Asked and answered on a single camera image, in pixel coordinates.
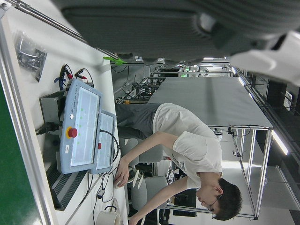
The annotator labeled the red alligator clip lead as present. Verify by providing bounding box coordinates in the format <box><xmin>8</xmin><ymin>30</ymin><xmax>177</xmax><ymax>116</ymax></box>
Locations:
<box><xmin>60</xmin><ymin>63</ymin><xmax>74</xmax><ymax>80</ymax></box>

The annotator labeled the grey metal box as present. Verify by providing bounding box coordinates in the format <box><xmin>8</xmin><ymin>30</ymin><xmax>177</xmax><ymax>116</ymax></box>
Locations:
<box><xmin>39</xmin><ymin>91</ymin><xmax>68</xmax><ymax>135</ymax></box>

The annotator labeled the white ceramic mug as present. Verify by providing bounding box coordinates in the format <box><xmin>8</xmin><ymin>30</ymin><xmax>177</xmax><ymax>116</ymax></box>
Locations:
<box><xmin>96</xmin><ymin>205</ymin><xmax>121</xmax><ymax>225</ymax></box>

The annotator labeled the black finned metal box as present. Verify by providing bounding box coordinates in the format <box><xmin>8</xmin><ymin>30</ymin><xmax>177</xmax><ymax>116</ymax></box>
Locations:
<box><xmin>45</xmin><ymin>161</ymin><xmax>89</xmax><ymax>211</ymax></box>

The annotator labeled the grey office chair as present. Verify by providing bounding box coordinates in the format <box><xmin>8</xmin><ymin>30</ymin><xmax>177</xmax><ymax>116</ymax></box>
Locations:
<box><xmin>118</xmin><ymin>138</ymin><xmax>165</xmax><ymax>167</ymax></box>
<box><xmin>127</xmin><ymin>175</ymin><xmax>169</xmax><ymax>211</ymax></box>

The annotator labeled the black alligator clip lead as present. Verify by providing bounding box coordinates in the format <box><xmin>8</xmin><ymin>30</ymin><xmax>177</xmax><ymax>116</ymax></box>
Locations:
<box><xmin>74</xmin><ymin>67</ymin><xmax>94</xmax><ymax>84</ymax></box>

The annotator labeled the grey partition panel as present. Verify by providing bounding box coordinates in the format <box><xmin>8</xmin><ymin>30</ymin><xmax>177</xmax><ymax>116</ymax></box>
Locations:
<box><xmin>147</xmin><ymin>77</ymin><xmax>274</xmax><ymax>128</ymax></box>

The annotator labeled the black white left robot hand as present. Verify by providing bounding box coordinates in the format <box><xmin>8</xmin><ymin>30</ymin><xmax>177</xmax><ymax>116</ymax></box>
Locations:
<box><xmin>50</xmin><ymin>0</ymin><xmax>300</xmax><ymax>87</ymax></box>

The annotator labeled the person in white t-shirt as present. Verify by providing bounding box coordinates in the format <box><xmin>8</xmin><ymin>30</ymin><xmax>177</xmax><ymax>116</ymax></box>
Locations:
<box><xmin>114</xmin><ymin>102</ymin><xmax>242</xmax><ymax>225</ymax></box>

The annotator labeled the silver metal rod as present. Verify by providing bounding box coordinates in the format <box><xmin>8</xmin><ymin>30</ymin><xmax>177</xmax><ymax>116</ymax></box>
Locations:
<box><xmin>4</xmin><ymin>0</ymin><xmax>119</xmax><ymax>59</ymax></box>

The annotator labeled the clear bag of black parts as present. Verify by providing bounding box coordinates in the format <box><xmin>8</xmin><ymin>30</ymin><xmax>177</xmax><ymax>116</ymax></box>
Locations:
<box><xmin>14</xmin><ymin>30</ymin><xmax>48</xmax><ymax>83</ymax></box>

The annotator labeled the ceiling light strip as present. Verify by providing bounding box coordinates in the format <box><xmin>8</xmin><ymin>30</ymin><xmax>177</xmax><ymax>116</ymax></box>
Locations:
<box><xmin>271</xmin><ymin>130</ymin><xmax>289</xmax><ymax>155</ymax></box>

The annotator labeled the green conveyor belt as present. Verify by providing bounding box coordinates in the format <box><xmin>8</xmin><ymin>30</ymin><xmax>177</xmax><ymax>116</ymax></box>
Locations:
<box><xmin>0</xmin><ymin>23</ymin><xmax>59</xmax><ymax>225</ymax></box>

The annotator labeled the aluminium profile frame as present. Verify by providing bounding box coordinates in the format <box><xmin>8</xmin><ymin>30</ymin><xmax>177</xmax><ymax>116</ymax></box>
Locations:
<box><xmin>206</xmin><ymin>125</ymin><xmax>275</xmax><ymax>220</ymax></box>

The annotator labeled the green clamp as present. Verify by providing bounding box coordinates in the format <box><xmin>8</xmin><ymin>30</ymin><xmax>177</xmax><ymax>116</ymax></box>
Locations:
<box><xmin>103</xmin><ymin>55</ymin><xmax>128</xmax><ymax>65</ymax></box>

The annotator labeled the background black monitor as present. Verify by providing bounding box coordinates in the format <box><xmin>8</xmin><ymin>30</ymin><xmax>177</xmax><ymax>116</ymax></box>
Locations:
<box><xmin>172</xmin><ymin>187</ymin><xmax>197</xmax><ymax>218</ymax></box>

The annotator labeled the grey-blue teach pendant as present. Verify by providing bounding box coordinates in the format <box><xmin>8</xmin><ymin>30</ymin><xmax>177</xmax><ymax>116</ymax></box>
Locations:
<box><xmin>90</xmin><ymin>109</ymin><xmax>117</xmax><ymax>175</ymax></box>
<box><xmin>60</xmin><ymin>78</ymin><xmax>104</xmax><ymax>174</ymax></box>

